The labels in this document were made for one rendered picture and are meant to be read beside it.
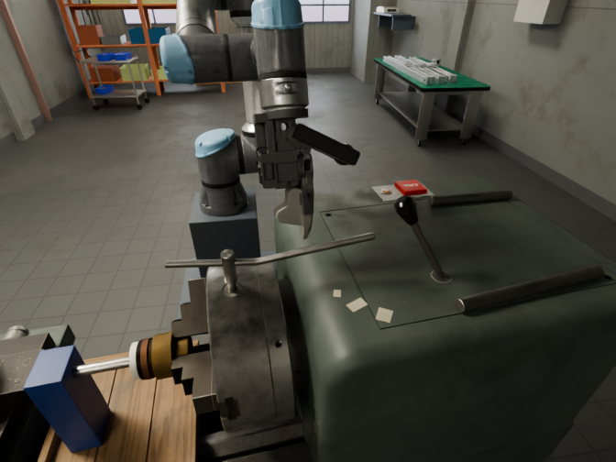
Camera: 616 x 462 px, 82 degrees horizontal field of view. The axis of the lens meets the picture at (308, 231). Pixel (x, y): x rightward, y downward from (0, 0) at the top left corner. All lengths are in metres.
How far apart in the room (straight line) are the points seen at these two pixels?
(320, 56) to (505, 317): 9.26
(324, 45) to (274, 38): 9.11
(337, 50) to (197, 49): 9.13
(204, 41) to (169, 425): 0.76
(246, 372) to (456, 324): 0.33
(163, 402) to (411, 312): 0.62
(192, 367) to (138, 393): 0.31
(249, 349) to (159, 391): 0.42
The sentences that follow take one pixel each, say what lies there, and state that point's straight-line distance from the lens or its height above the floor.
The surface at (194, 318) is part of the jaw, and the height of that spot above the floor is 1.14.
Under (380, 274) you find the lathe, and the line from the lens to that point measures 0.64.
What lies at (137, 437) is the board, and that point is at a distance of 0.94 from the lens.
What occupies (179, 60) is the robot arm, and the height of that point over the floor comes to 1.57.
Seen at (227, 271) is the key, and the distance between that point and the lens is 0.60.
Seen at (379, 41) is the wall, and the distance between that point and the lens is 8.67.
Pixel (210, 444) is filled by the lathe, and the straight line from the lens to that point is 0.91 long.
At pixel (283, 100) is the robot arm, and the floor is 1.53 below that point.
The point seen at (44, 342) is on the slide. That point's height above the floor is 0.97.
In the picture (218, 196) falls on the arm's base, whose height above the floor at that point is 1.16.
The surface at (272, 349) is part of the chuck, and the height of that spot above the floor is 1.18.
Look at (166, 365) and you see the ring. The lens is 0.75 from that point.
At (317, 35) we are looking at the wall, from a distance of 9.62.
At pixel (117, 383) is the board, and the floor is 0.89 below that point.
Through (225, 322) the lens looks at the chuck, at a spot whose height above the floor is 1.22.
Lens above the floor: 1.66
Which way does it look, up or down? 34 degrees down
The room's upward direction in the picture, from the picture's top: straight up
